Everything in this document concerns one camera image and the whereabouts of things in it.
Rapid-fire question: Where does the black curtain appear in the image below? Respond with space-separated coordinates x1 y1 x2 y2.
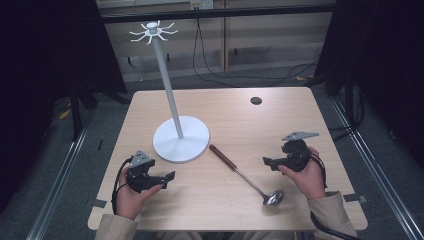
0 0 128 214
314 0 424 168

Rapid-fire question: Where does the metal floor rail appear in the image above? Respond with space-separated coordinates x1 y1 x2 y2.
25 108 96 240
329 96 424 240

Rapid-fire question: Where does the ladle with wooden handle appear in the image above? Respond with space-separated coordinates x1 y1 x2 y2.
208 144 285 206

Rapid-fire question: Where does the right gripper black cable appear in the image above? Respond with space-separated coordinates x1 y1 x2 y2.
309 152 363 240

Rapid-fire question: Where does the black metal stand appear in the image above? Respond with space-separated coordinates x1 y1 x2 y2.
68 83 99 141

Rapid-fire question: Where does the wall power socket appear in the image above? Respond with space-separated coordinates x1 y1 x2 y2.
189 0 214 10

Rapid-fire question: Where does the white hook stand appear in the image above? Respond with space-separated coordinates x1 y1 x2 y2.
129 20 211 164

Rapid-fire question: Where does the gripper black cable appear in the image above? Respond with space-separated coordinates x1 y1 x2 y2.
309 152 363 240
110 156 134 215

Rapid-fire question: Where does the person's left hand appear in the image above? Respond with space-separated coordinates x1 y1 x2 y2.
115 166 164 221

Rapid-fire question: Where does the person's right hand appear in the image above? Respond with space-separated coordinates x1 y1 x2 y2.
278 146 327 201

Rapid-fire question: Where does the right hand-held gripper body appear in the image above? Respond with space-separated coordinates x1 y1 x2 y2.
269 131 320 173

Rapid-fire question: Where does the black floor cable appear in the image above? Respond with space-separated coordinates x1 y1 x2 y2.
192 18 319 88

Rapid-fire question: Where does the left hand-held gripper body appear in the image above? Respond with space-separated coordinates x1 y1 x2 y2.
125 150 168 194

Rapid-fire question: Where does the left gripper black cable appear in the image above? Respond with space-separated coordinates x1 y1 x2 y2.
110 156 134 215

